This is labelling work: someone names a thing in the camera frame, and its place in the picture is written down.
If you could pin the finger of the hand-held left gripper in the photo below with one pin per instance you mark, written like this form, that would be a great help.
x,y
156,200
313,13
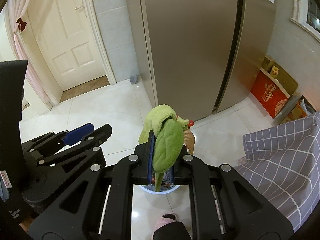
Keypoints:
x,y
78,132
101,133

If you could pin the person's leg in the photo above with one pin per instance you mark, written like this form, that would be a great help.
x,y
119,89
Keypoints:
x,y
172,232

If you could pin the purple checked tablecloth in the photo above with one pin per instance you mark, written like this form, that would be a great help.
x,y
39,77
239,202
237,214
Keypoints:
x,y
275,167

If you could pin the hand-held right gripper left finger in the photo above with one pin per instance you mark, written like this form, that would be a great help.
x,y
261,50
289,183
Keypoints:
x,y
150,160

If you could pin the orange printed box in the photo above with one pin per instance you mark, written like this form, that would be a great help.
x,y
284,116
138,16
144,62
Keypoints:
x,y
296,113

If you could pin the red gift box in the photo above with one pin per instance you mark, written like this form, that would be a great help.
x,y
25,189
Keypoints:
x,y
268,97

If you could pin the white framed sliding window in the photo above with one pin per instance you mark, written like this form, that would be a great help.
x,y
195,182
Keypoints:
x,y
312,12

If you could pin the white panel door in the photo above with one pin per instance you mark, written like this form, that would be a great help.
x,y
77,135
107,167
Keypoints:
x,y
70,42

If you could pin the small brown cardboard box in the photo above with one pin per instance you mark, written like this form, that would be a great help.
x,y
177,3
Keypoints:
x,y
267,63

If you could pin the light blue trash bin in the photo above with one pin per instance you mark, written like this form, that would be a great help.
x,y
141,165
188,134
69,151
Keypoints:
x,y
170,189

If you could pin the small yellow box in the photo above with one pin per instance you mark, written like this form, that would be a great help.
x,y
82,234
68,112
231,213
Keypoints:
x,y
274,72

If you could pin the large open cardboard box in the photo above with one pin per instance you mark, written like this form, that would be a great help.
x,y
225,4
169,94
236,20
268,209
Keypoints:
x,y
287,80

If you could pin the pink slipper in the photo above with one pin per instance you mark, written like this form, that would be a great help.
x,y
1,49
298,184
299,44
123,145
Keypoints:
x,y
165,221

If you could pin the champagne side-by-side refrigerator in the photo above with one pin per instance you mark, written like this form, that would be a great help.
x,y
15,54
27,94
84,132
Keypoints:
x,y
190,42

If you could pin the green plush toy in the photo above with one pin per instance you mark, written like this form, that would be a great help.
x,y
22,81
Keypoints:
x,y
167,142

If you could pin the dark red curtain bow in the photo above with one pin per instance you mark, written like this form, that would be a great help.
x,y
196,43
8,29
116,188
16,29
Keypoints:
x,y
21,23

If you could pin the small grey floor object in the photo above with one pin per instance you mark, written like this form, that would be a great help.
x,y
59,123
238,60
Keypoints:
x,y
133,79

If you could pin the pink sheer curtain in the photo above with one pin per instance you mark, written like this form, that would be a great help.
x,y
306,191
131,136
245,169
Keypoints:
x,y
27,7

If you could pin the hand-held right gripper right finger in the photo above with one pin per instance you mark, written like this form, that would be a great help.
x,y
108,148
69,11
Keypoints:
x,y
183,172

